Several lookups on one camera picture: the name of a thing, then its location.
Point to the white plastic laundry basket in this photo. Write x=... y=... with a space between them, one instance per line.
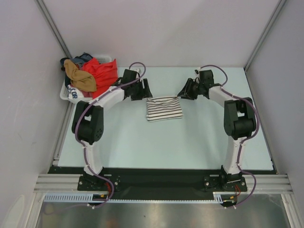
x=64 y=92

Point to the white slotted cable duct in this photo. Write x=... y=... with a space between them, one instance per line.
x=97 y=198

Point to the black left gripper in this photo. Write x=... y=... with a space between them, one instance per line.
x=145 y=92

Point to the black white striped tank top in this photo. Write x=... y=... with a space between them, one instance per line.
x=163 y=108

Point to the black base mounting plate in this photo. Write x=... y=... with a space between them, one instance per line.
x=159 y=184

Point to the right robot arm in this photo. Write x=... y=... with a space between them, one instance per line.
x=240 y=117

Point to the tan brown garment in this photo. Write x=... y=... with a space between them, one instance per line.
x=80 y=79

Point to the aluminium frame rail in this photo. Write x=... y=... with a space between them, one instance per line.
x=72 y=183

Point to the right aluminium corner post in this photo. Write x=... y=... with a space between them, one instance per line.
x=265 y=33

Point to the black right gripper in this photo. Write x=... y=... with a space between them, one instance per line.
x=185 y=93

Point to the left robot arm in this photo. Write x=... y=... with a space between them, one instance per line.
x=88 y=122

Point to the left aluminium corner post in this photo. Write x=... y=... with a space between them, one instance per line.
x=53 y=27

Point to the dark blue garment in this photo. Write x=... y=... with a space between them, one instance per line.
x=85 y=57

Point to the red garment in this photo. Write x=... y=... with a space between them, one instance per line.
x=104 y=74

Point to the aluminium corner post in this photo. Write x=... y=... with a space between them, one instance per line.
x=265 y=33
x=53 y=27

